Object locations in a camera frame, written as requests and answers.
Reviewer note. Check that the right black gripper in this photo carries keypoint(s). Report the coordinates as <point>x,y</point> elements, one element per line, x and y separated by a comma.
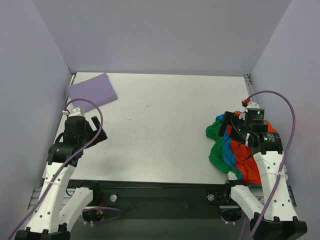
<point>227,122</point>

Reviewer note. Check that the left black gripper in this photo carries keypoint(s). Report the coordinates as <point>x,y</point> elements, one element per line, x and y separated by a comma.
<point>92,129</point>

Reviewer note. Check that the orange t shirt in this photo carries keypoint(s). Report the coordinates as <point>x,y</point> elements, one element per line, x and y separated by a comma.
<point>244,160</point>

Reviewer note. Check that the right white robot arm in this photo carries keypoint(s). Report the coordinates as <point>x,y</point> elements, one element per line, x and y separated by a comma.
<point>275,218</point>

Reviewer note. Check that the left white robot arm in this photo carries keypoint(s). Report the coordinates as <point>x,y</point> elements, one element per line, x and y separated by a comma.
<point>49,219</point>

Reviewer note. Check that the green t shirt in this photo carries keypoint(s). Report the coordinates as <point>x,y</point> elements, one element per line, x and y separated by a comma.
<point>216,156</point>

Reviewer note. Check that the folded purple t shirt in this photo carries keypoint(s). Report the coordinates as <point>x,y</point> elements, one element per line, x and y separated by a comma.
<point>98,90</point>

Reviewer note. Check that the white t shirt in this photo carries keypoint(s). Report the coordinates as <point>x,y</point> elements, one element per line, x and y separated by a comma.
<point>232,176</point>

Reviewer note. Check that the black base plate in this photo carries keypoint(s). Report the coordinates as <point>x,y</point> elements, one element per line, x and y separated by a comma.
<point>163,201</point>

